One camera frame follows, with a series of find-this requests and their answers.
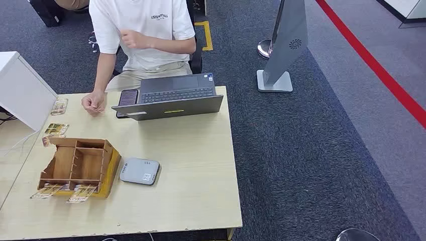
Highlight black office chair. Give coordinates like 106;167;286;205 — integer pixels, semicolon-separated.
111;35;204;76

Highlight grey laptop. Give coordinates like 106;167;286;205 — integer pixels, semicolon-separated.
111;72;224;122

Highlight grey sign stand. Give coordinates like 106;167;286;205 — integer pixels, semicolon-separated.
256;0;309;93

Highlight person's left hand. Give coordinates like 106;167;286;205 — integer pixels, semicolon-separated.
120;29;149;50

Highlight white cabinet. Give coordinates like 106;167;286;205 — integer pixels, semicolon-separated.
377;0;426;29

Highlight chrome stanchion base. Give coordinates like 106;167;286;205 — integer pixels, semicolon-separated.
257;39;274;60
335;228;382;241

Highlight thin white cable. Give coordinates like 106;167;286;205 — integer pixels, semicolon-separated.
101;232;155;241

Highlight red floor tape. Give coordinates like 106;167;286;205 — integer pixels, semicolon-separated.
314;0;426;130

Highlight person's right hand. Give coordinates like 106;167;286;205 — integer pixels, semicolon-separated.
81;90;107;117

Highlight black swivel stool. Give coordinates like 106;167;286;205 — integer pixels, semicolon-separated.
88;31;100;53

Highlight black smartphone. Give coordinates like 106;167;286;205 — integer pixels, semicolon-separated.
116;89;139;118

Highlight person in background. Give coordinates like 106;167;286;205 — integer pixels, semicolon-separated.
55;0;90;11

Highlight wooden compartment organiser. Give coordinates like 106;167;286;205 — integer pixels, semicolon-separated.
37;137;114;192

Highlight white box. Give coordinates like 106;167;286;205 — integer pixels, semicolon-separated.
0;51;59;132

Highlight black bag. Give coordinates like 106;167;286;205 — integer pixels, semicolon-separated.
29;0;65;28

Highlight yellow floor tape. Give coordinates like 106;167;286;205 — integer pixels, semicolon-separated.
194;21;214;52

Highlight black cables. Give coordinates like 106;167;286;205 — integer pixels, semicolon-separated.
0;106;17;127

